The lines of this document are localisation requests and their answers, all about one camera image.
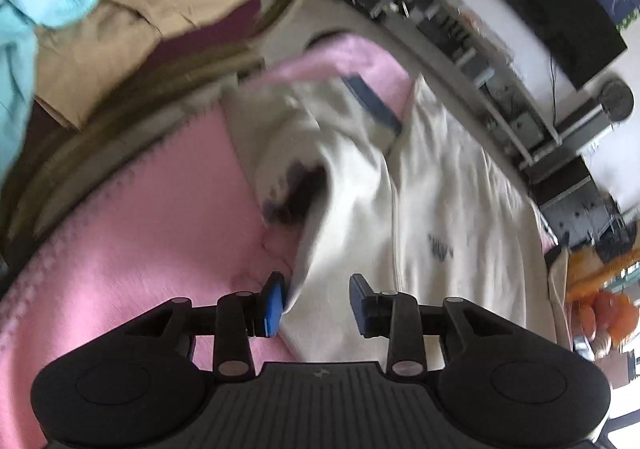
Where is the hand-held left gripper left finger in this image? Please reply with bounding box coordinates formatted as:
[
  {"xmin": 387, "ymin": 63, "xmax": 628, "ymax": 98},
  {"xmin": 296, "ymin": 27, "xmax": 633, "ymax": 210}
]
[{"xmin": 122, "ymin": 271, "xmax": 287, "ymax": 380}]

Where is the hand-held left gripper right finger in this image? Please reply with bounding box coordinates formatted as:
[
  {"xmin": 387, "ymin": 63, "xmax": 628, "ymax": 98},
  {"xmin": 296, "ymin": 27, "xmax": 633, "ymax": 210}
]
[{"xmin": 349, "ymin": 273, "xmax": 506, "ymax": 378}]

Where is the cream zip jacket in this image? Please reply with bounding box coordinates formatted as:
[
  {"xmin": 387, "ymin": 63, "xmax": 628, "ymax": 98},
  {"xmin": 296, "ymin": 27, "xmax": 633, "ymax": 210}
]
[{"xmin": 220, "ymin": 76, "xmax": 558, "ymax": 362}]

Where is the pink printed blanket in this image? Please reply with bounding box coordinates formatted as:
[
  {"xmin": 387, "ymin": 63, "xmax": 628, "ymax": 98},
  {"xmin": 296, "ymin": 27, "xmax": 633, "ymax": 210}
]
[{"xmin": 0, "ymin": 31, "xmax": 561, "ymax": 449}]

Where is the black drawer cabinet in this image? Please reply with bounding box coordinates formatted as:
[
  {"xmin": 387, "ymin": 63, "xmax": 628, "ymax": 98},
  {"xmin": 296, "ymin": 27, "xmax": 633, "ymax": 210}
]
[{"xmin": 530, "ymin": 156, "xmax": 626, "ymax": 250}]

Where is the orange plush toy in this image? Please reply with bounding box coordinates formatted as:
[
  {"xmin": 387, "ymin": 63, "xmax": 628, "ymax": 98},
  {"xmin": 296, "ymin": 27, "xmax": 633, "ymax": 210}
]
[{"xmin": 565, "ymin": 249, "xmax": 640, "ymax": 345}]

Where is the grey television stand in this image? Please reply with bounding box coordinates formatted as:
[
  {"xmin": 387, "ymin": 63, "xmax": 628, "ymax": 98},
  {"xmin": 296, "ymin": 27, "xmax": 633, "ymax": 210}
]
[{"xmin": 350, "ymin": 0, "xmax": 563, "ymax": 170}]

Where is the tall silver speaker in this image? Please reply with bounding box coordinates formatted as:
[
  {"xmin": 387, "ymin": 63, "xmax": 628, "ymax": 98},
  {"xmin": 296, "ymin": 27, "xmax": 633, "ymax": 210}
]
[{"xmin": 520, "ymin": 101, "xmax": 615, "ymax": 170}]

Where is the khaki garment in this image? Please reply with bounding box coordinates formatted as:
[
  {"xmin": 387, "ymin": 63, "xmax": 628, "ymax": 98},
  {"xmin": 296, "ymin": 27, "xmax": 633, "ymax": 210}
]
[{"xmin": 35, "ymin": 0, "xmax": 261, "ymax": 130}]

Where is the black round fan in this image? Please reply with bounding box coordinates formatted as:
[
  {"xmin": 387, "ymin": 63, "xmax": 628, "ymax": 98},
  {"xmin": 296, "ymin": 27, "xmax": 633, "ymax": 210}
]
[{"xmin": 597, "ymin": 79, "xmax": 636, "ymax": 122}]

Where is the black television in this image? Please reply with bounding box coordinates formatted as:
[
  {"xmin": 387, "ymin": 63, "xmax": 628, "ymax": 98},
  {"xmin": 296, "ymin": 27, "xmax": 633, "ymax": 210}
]
[{"xmin": 477, "ymin": 0, "xmax": 628, "ymax": 92}]

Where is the light blue garment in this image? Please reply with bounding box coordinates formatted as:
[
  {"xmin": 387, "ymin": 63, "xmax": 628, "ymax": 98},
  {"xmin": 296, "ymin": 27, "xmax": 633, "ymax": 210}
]
[{"xmin": 0, "ymin": 0, "xmax": 106, "ymax": 180}]

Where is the maroon chair with gold frame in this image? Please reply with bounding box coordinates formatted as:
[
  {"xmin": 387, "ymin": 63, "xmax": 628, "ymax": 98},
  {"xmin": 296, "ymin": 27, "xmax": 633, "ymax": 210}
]
[{"xmin": 0, "ymin": 0, "xmax": 396, "ymax": 255}]

